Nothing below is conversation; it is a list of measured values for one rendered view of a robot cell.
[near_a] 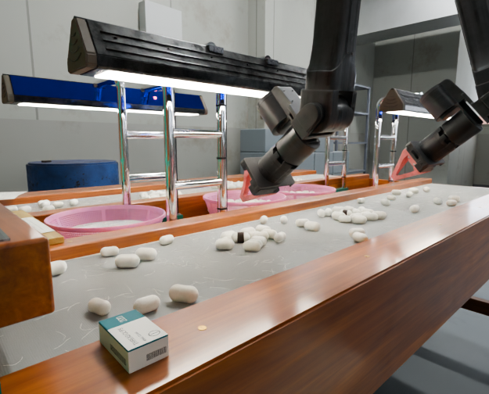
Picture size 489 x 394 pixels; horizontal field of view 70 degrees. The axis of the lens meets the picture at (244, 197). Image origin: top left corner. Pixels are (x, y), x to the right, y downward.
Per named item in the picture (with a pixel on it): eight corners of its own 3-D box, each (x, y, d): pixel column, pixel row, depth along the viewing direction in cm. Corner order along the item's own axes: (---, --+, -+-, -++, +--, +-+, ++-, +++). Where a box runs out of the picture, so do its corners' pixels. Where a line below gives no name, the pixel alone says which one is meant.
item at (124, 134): (183, 227, 111) (179, 80, 104) (122, 238, 97) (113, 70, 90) (153, 217, 124) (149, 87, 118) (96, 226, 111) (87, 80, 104)
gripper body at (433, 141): (402, 146, 76) (432, 123, 71) (421, 145, 83) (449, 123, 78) (421, 170, 74) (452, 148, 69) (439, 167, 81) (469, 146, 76)
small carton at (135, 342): (169, 356, 29) (168, 333, 29) (129, 374, 27) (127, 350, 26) (136, 327, 33) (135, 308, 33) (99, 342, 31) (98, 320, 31)
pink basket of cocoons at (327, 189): (348, 213, 132) (350, 188, 131) (305, 223, 114) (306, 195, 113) (293, 204, 151) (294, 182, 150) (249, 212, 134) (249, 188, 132)
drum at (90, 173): (106, 261, 278) (100, 157, 265) (138, 281, 239) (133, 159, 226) (27, 280, 241) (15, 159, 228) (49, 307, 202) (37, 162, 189)
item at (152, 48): (343, 102, 88) (344, 71, 87) (85, 66, 46) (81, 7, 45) (316, 104, 94) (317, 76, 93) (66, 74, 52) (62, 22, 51)
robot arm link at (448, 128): (483, 126, 67) (490, 126, 70) (459, 99, 69) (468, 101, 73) (451, 149, 71) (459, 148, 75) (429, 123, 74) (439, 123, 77)
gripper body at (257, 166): (237, 163, 64) (260, 137, 59) (275, 161, 71) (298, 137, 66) (253, 193, 62) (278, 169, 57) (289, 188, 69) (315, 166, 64)
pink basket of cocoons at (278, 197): (296, 220, 120) (296, 192, 119) (266, 239, 96) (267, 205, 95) (228, 213, 132) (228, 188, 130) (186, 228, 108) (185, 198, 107)
